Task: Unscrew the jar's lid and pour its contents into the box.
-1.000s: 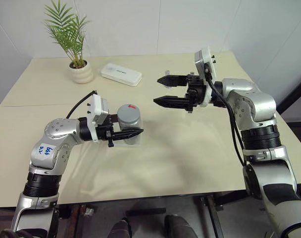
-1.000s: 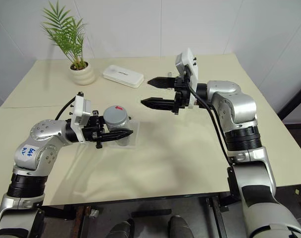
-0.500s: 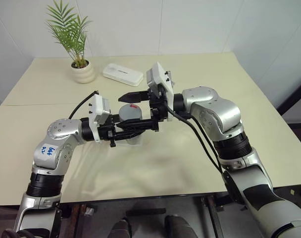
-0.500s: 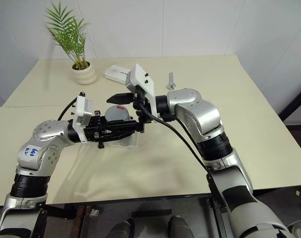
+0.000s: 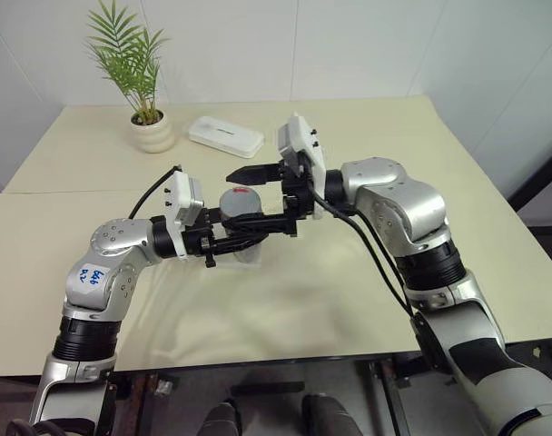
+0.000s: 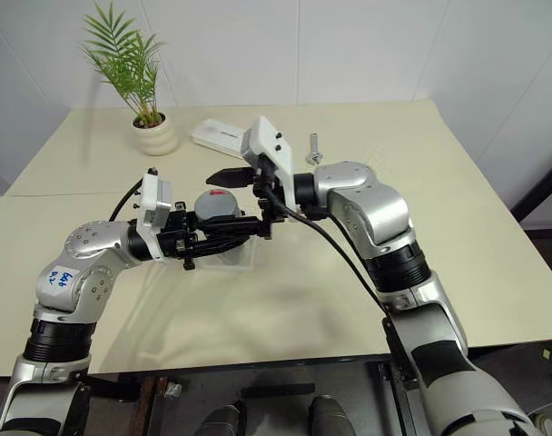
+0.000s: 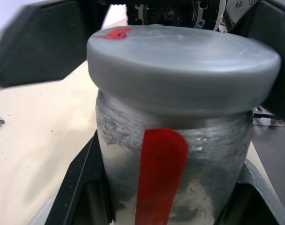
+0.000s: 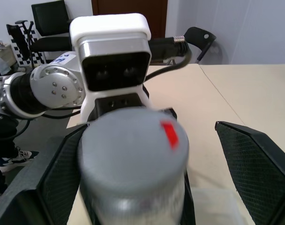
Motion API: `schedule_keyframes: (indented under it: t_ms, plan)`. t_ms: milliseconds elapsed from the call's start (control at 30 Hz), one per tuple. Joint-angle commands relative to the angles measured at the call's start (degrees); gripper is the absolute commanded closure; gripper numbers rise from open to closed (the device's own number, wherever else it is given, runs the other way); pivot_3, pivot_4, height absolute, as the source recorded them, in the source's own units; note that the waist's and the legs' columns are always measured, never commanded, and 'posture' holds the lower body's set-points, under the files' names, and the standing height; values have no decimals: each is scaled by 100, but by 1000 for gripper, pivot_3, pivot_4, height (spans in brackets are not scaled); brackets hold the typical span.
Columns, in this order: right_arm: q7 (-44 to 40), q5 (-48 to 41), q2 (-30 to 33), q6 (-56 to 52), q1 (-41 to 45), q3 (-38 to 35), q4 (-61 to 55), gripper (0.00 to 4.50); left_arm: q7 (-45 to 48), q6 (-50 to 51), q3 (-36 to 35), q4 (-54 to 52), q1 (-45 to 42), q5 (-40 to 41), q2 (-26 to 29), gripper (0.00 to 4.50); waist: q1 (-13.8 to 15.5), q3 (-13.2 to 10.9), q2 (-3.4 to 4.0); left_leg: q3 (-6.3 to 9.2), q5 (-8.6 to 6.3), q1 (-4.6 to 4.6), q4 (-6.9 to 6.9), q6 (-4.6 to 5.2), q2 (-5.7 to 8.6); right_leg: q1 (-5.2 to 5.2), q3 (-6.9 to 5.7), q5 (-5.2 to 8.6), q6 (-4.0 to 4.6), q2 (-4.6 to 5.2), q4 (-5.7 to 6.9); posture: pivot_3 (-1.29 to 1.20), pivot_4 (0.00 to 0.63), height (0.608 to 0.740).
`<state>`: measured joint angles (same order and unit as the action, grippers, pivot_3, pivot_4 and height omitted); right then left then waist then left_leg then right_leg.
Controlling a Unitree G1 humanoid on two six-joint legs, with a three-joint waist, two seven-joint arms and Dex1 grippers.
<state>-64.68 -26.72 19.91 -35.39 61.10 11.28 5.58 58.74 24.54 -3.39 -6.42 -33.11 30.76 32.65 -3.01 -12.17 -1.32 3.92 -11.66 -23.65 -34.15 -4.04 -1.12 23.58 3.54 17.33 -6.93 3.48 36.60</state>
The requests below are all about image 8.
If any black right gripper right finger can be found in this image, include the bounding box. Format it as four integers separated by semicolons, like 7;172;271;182
214;120;285;225

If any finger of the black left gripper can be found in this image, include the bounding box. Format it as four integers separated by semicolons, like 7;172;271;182
157;107;196;225

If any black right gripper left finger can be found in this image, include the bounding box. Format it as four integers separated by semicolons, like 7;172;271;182
0;123;90;225

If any grey cylindrical can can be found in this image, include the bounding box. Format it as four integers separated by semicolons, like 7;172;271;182
77;108;190;209

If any clear plastic box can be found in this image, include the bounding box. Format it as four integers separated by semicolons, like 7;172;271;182
190;187;252;225

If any white and navy sneaker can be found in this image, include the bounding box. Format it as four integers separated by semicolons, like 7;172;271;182
0;147;39;173

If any black white checkerboard panel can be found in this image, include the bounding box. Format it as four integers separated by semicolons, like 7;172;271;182
10;28;51;69

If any brown wooden door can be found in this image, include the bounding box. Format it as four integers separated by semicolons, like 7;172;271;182
90;0;168;39

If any black mesh office chair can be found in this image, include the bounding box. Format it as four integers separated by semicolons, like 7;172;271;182
30;0;75;64

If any black folding chair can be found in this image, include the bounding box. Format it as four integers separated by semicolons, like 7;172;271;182
183;26;218;64

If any black coat stand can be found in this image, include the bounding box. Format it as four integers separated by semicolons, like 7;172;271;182
6;20;36;68

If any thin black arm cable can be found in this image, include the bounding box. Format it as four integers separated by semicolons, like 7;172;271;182
13;108;83;141

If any black wrist cable silver connector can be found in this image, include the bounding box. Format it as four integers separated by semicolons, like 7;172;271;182
144;35;193;82

